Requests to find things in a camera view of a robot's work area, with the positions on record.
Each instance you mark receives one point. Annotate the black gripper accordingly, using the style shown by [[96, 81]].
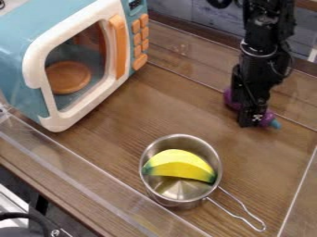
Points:
[[254, 76]]

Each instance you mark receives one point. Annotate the purple toy eggplant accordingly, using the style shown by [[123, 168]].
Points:
[[267, 121]]

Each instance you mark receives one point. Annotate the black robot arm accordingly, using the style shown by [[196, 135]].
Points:
[[269, 26]]

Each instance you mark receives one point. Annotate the yellow green toy banana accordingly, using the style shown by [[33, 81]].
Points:
[[179, 163]]

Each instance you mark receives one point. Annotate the orange microwave turntable plate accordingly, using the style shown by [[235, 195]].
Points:
[[68, 76]]

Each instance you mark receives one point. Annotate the clear acrylic barrier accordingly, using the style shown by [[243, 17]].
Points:
[[104, 204]]

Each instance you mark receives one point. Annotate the blue toy microwave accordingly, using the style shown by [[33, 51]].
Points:
[[101, 33]]

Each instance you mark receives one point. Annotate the silver pot with wire handle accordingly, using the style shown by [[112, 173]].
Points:
[[180, 193]]

